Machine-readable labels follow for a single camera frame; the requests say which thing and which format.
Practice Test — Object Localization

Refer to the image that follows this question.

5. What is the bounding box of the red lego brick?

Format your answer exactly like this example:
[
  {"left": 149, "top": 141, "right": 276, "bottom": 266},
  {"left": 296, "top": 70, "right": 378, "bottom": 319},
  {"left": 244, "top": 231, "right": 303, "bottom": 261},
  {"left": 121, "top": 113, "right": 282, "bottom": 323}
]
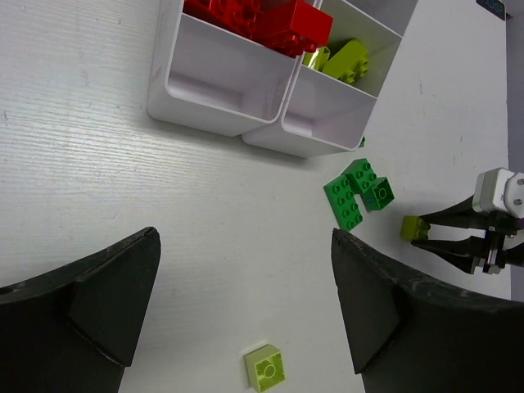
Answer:
[
  {"left": 251, "top": 1, "right": 333, "bottom": 57},
  {"left": 183, "top": 0, "right": 260, "bottom": 38}
]

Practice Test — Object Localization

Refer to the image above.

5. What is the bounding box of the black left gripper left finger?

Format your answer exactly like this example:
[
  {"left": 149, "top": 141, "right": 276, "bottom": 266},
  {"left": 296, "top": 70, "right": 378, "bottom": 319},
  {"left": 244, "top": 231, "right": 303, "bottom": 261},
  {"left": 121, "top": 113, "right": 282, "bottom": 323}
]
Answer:
[{"left": 1, "top": 227, "right": 161, "bottom": 392}]

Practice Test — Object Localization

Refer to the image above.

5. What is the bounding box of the green L-shaped lego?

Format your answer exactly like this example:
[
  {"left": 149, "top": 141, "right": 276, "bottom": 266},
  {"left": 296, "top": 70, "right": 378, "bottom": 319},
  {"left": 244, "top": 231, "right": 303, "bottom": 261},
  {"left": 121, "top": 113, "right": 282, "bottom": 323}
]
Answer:
[{"left": 342, "top": 158, "right": 377, "bottom": 194}]

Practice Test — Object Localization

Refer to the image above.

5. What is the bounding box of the lime lego brick center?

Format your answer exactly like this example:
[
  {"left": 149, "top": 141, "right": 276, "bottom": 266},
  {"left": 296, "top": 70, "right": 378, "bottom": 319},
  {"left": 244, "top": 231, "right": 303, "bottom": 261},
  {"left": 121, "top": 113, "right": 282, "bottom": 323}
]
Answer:
[{"left": 243, "top": 344, "right": 286, "bottom": 392}]

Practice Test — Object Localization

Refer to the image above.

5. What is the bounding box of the lime green small lego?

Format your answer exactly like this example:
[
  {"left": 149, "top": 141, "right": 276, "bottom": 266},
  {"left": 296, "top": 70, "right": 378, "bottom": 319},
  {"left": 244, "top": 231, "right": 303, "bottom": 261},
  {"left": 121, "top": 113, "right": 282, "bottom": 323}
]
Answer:
[{"left": 400, "top": 215, "right": 431, "bottom": 242}]

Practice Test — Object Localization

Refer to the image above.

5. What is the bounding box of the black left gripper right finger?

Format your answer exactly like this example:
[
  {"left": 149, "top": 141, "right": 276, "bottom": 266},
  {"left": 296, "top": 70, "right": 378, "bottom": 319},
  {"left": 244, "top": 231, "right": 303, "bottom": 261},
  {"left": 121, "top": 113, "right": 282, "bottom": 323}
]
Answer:
[{"left": 332, "top": 229, "right": 523, "bottom": 392}]

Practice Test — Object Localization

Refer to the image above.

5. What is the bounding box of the white right divided container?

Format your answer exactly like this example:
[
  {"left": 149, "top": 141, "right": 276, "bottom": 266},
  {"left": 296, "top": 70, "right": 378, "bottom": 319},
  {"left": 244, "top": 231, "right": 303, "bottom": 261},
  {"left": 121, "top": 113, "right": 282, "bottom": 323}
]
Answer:
[{"left": 242, "top": 1, "right": 417, "bottom": 158}]

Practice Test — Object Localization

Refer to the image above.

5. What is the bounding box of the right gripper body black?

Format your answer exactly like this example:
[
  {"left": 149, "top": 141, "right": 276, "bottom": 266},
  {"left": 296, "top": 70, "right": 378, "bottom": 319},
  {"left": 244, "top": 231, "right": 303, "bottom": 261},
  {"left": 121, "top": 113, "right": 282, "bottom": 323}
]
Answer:
[{"left": 469, "top": 210, "right": 523, "bottom": 274}]

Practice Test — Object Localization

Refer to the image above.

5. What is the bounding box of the white left divided container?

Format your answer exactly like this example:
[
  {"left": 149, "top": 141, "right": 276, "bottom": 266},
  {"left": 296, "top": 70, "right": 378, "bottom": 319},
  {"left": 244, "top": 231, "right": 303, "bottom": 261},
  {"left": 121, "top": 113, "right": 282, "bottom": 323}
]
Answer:
[{"left": 147, "top": 1, "right": 305, "bottom": 137}]

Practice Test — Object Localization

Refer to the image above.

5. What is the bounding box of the white divided container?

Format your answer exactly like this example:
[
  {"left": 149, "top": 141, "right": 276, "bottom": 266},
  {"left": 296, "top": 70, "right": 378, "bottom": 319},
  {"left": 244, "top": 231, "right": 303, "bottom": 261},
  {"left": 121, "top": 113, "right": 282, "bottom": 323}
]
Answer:
[
  {"left": 242, "top": 1, "right": 417, "bottom": 158},
  {"left": 147, "top": 1, "right": 305, "bottom": 137}
]

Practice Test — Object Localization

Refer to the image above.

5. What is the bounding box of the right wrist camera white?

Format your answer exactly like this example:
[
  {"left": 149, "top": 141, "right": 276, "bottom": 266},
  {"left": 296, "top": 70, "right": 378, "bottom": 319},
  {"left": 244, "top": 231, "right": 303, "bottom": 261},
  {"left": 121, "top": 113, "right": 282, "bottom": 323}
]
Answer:
[{"left": 472, "top": 168, "right": 524, "bottom": 219}]

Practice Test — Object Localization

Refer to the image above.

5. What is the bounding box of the blue table label right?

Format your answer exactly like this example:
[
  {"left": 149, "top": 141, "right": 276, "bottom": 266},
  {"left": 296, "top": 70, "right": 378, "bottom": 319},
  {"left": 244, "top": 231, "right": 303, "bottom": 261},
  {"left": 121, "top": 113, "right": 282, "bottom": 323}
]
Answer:
[{"left": 476, "top": 0, "right": 507, "bottom": 20}]

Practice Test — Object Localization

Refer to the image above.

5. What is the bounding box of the red lego brick front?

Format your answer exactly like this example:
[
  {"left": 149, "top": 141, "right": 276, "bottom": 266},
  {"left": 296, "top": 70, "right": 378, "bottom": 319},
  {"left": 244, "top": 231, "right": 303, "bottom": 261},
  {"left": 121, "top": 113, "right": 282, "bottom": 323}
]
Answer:
[{"left": 183, "top": 0, "right": 260, "bottom": 38}]

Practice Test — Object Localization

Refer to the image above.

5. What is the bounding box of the olive green lego brick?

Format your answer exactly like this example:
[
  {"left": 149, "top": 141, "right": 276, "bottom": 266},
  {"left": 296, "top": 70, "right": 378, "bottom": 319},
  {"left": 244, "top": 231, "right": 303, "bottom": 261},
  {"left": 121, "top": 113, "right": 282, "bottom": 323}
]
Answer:
[{"left": 302, "top": 46, "right": 331, "bottom": 72}]

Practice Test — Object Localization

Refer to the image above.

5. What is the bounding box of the green lego brick lower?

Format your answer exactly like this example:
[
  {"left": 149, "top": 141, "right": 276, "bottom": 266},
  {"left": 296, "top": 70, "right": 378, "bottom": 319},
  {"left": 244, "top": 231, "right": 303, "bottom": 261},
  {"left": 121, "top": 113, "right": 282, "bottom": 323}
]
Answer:
[{"left": 323, "top": 175, "right": 364, "bottom": 232}]

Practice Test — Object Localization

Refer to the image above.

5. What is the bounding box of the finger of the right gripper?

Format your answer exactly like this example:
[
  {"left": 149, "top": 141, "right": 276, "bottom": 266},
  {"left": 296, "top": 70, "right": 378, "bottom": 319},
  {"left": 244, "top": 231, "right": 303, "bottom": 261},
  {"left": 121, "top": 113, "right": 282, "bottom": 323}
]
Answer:
[
  {"left": 410, "top": 237, "right": 484, "bottom": 273},
  {"left": 420, "top": 196, "right": 489, "bottom": 229}
]

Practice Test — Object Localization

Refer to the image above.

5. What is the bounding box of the lime green sloped lego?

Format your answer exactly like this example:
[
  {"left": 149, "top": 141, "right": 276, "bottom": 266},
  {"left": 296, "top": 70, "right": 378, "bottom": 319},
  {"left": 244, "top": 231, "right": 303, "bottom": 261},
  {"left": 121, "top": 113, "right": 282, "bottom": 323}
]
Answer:
[{"left": 322, "top": 38, "right": 368, "bottom": 85}]

